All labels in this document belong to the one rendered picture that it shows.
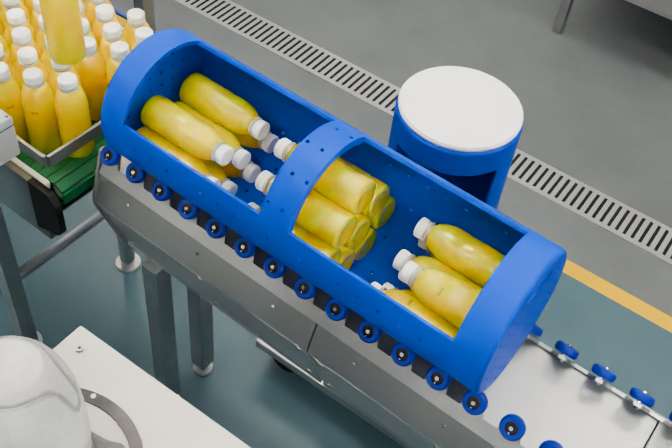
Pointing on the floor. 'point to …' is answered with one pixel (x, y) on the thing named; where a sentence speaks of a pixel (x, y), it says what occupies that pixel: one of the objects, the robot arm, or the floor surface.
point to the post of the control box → (14, 290)
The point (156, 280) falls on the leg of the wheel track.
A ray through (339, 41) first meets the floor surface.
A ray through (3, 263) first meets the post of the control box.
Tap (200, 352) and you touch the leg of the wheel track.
